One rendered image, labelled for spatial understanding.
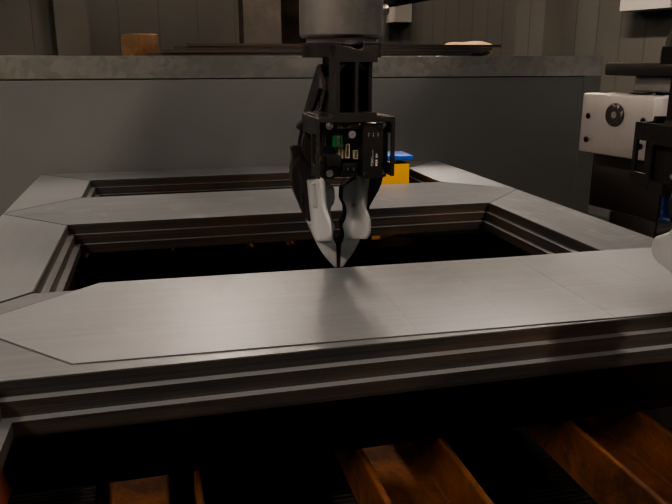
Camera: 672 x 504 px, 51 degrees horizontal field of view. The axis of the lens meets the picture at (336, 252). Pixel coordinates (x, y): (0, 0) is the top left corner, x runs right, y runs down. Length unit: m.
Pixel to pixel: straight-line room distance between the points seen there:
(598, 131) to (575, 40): 4.22
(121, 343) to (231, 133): 0.88
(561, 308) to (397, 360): 0.16
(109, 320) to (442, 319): 0.26
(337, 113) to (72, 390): 0.30
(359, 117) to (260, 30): 3.13
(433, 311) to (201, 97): 0.87
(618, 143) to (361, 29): 0.59
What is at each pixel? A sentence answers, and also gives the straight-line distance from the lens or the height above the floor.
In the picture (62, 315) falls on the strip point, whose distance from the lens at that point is 0.60.
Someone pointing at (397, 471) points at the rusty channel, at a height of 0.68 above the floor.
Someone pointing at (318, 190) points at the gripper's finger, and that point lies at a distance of 0.66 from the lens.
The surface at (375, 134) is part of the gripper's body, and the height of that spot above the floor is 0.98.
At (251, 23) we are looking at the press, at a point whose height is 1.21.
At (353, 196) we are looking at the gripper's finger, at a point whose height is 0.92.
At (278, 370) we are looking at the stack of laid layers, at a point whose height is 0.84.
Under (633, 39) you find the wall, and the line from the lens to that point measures 5.01.
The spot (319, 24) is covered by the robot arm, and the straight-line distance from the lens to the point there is 0.63.
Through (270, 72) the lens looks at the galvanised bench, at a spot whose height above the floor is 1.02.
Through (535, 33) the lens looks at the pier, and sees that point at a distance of 5.42.
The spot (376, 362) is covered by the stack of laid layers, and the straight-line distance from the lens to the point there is 0.50.
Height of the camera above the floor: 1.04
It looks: 15 degrees down
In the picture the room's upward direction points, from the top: straight up
